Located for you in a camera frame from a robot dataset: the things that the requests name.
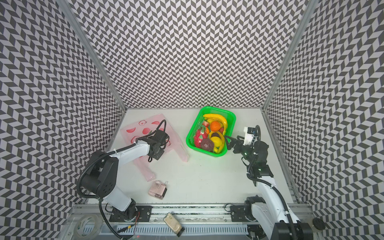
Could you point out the orange fake fruit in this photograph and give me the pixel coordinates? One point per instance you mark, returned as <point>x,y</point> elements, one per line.
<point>215,126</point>

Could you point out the pink plastic bag fruit print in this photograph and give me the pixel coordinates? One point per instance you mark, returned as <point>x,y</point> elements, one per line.
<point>140,131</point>

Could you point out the red fake strawberry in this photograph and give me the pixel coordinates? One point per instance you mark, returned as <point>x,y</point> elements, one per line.
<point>205,123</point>

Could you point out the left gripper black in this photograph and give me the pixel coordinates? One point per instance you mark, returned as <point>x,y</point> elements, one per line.
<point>159,155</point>

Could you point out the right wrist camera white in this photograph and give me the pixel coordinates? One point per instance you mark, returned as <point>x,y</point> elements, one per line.
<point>252,135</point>

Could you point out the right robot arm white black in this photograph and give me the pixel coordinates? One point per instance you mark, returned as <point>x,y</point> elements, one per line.
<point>270,209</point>

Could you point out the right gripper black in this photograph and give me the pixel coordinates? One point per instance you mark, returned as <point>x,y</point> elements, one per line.
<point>237,144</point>

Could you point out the green plastic basket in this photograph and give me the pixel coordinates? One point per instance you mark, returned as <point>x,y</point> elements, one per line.
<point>209,130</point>

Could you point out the aluminium rail base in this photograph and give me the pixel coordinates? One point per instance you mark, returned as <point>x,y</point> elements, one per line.
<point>201,221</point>

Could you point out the clear tape roll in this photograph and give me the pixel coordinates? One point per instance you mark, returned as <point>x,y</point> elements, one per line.
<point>87,228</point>

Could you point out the black knob on block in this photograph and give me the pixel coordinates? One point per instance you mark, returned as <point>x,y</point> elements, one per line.
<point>318,224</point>

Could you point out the pink dragon fruit fake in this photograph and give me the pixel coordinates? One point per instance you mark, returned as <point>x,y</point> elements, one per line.
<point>201,133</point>

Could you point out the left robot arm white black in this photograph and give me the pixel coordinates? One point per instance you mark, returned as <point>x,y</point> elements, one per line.
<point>100,178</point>

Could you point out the yellow fake banana bunch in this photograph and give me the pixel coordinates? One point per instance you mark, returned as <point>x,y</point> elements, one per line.
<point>216,117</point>

